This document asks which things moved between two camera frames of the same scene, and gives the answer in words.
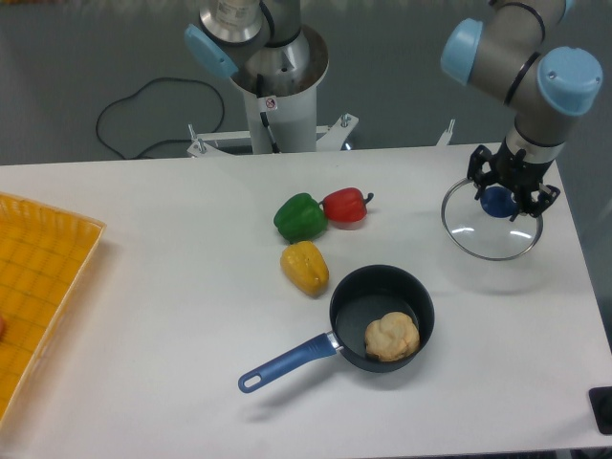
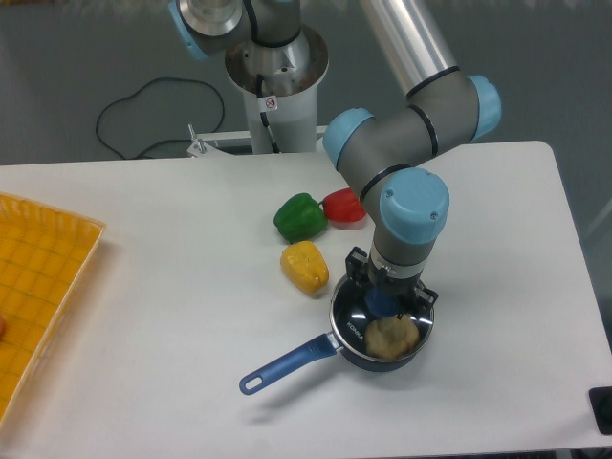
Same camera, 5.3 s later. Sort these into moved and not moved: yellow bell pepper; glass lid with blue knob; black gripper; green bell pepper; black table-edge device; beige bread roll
Moved: glass lid with blue knob; black gripper
Not moved: green bell pepper; black table-edge device; beige bread roll; yellow bell pepper
